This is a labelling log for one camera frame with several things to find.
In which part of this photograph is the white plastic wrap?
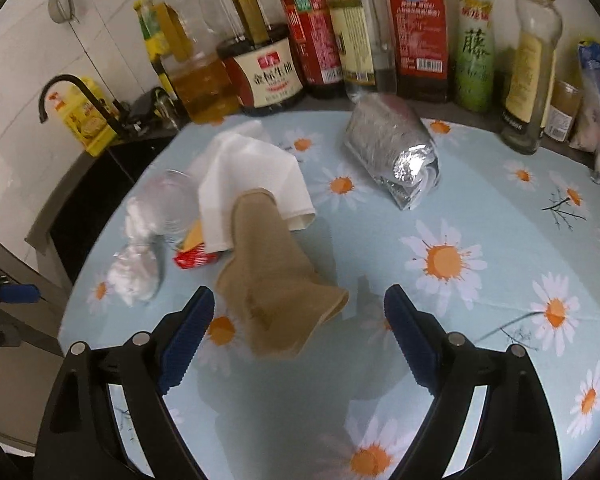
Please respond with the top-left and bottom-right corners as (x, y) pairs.
(107, 196), (160, 307)

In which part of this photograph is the red yellow snack wrapper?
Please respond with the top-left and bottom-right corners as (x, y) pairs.
(173, 220), (220, 270)

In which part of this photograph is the beige knitted cloth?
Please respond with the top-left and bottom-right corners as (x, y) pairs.
(215, 188), (349, 360)

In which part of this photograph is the white paper napkin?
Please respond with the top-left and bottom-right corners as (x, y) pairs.
(187, 119), (316, 252)

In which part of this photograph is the black kitchen sink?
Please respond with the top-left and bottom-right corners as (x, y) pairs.
(24, 131), (174, 287)

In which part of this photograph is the black kitchen faucet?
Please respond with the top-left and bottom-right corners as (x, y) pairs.
(37, 74), (131, 139)

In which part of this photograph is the floral blue table mat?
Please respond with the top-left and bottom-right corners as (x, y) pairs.
(57, 109), (600, 480)

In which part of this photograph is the yellow dish soap box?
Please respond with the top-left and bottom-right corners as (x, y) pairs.
(46, 84), (117, 157)

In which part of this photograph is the silver foil pouch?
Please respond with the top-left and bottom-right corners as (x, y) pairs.
(343, 93), (440, 210)

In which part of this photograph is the small glass spice jar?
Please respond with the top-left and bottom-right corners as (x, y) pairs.
(544, 80), (582, 142)

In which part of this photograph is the green label oil bottle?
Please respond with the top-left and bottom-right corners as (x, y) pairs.
(455, 0), (495, 114)

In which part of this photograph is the green yellow label bottle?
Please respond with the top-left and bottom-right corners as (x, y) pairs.
(133, 0), (178, 101)

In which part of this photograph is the large cooking oil jug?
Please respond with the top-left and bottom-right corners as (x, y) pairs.
(155, 0), (240, 126)

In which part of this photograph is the yellow cap slim bottle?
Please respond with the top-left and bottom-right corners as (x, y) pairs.
(501, 0), (562, 155)

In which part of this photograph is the clear white vinegar bottle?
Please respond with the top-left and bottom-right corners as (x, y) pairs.
(327, 0), (396, 103)

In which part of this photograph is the red label dark bottle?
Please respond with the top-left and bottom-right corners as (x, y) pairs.
(387, 0), (450, 103)

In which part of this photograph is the dark soy sauce jug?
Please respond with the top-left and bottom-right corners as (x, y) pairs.
(200, 0), (304, 117)

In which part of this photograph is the red label sauce bottle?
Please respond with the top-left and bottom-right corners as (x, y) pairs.
(280, 0), (344, 100)

